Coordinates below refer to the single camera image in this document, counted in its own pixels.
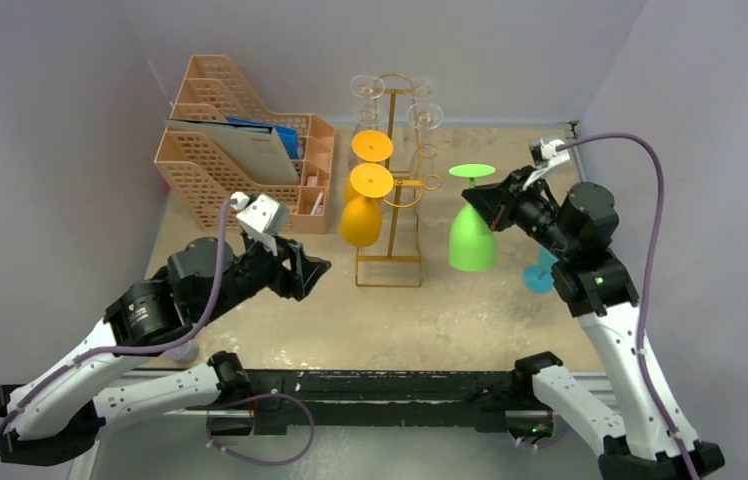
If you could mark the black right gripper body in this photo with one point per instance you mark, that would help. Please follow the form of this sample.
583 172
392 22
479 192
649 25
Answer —
509 205

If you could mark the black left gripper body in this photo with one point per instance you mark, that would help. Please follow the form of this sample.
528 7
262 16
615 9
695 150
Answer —
258 270

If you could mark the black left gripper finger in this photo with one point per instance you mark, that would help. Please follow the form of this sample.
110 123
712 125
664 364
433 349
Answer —
290 251
305 273

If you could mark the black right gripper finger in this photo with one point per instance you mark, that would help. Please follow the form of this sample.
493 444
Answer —
490 202
519 178

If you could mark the green plastic goblet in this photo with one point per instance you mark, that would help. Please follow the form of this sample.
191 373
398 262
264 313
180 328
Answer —
472 245

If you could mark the blue plastic goblet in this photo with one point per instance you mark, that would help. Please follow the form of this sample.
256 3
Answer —
538 277

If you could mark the yellow plastic goblet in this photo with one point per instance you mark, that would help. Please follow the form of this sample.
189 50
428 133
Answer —
361 218
368 156

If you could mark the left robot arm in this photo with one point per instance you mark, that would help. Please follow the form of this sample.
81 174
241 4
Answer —
78 401

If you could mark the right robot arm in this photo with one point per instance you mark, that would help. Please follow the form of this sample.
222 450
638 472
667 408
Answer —
647 436

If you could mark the grey paper folder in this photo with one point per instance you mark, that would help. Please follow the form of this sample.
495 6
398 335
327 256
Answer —
256 149

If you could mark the small clear plastic cup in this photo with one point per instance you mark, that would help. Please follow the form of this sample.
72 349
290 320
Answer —
186 353

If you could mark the peach plastic file organizer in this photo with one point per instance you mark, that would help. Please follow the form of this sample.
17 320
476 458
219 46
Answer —
214 89

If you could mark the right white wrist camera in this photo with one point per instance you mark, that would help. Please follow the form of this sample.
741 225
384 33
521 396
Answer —
548 153

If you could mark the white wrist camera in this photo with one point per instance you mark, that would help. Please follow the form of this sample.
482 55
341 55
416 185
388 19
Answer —
261 218
548 153

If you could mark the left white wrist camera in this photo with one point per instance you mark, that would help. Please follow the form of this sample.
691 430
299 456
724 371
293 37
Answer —
261 218

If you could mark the gold wire wine glass rack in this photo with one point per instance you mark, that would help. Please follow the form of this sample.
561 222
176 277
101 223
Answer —
396 259

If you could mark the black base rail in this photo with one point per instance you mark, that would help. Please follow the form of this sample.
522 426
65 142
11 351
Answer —
485 401

